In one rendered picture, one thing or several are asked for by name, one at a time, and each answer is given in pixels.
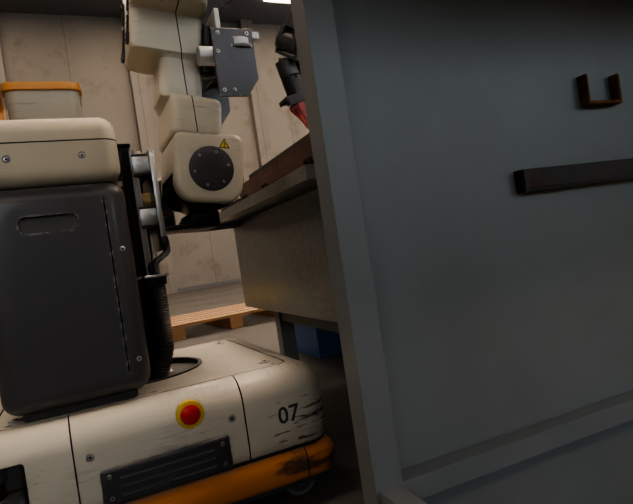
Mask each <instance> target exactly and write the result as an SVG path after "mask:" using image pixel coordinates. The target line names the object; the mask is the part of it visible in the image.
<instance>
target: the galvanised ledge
mask: <svg viewBox="0 0 633 504"><path fill-rule="evenodd" d="M318 195H319V193H318V187H317V180H316V173H315V166H314V164H307V165H303V166H301V167H300V168H298V169H296V170H294V171H292V172H291V173H289V174H287V175H285V176H284V177H282V178H280V179H278V180H277V181H275V182H273V183H271V184H269V185H268V186H266V187H264V188H262V189H261V190H259V191H257V192H255V193H254V194H252V195H250V196H248V197H246V198H245V199H243V200H241V201H239V202H238V203H236V204H234V205H232V206H231V207H229V208H227V209H225V210H223V211H222V212H220V213H219V217H220V225H219V226H217V227H215V228H212V229H210V230H208V231H215V230H223V229H231V228H236V227H238V226H241V225H243V224H246V223H248V222H251V221H254V220H256V219H259V218H261V217H264V216H266V215H269V214H272V213H274V212H277V211H279V210H282V209H284V208H287V207H290V206H292V205H295V204H297V203H300V202H302V201H305V200H307V199H310V198H313V197H315V196H318Z"/></svg>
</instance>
